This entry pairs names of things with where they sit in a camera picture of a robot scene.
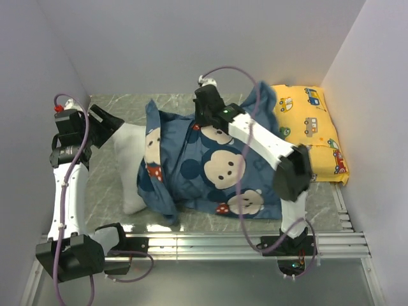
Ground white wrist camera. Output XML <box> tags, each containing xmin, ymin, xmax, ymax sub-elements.
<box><xmin>198</xmin><ymin>75</ymin><xmax>217</xmax><ymax>87</ymax></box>
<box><xmin>54</xmin><ymin>99</ymin><xmax>82</xmax><ymax>113</ymax></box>

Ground yellow car print pillow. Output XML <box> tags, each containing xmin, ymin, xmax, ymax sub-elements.
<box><xmin>272</xmin><ymin>85</ymin><xmax>349</xmax><ymax>184</ymax></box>

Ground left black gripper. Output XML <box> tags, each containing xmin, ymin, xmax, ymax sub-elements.
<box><xmin>79</xmin><ymin>104</ymin><xmax>123</xmax><ymax>148</ymax></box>

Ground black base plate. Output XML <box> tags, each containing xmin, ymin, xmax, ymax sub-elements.
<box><xmin>108</xmin><ymin>237</ymin><xmax>149</xmax><ymax>258</ymax></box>
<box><xmin>257</xmin><ymin>235</ymin><xmax>317</xmax><ymax>257</ymax></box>

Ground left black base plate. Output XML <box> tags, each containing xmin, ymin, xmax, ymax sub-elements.
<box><xmin>108</xmin><ymin>237</ymin><xmax>149</xmax><ymax>258</ymax></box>

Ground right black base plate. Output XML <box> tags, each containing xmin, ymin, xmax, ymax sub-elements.
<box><xmin>257</xmin><ymin>235</ymin><xmax>317</xmax><ymax>257</ymax></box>

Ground blue cartoon mouse pillowcase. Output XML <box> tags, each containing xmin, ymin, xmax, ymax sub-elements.
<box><xmin>137</xmin><ymin>100</ymin><xmax>281</xmax><ymax>223</ymax></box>

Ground white pillow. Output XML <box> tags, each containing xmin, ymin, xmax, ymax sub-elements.
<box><xmin>112</xmin><ymin>123</ymin><xmax>146</xmax><ymax>215</ymax></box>

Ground aluminium mounting rail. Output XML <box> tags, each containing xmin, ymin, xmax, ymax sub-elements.
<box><xmin>38</xmin><ymin>231</ymin><xmax>372</xmax><ymax>262</ymax></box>

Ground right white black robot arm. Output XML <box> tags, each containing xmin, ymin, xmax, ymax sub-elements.
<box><xmin>194</xmin><ymin>84</ymin><xmax>312</xmax><ymax>255</ymax></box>

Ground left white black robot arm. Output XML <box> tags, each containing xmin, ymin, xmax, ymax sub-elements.
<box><xmin>36</xmin><ymin>99</ymin><xmax>129</xmax><ymax>283</ymax></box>

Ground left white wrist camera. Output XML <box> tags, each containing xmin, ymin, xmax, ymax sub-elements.
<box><xmin>54</xmin><ymin>99</ymin><xmax>82</xmax><ymax>113</ymax></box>

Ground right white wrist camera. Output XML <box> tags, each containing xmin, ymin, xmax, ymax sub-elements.
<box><xmin>198</xmin><ymin>75</ymin><xmax>217</xmax><ymax>87</ymax></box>

